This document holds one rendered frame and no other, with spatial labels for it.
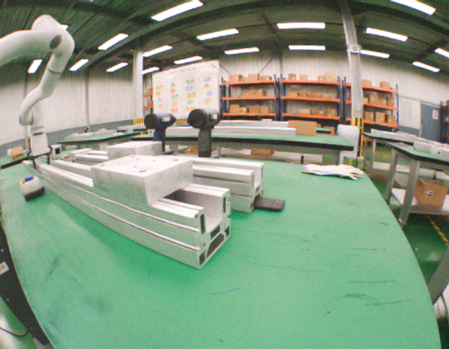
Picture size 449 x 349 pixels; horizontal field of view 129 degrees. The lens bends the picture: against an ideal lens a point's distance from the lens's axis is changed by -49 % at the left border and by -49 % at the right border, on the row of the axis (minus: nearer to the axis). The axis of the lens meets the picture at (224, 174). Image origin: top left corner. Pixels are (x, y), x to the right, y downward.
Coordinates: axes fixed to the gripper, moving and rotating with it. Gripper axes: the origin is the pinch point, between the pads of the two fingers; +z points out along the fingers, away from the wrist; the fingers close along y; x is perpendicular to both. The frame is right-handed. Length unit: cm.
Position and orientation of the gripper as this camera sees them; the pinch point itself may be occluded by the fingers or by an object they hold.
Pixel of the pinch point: (41, 164)
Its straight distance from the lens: 115.4
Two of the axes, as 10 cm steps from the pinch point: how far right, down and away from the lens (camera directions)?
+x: 8.9, 1.1, -4.3
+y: -4.5, 2.6, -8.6
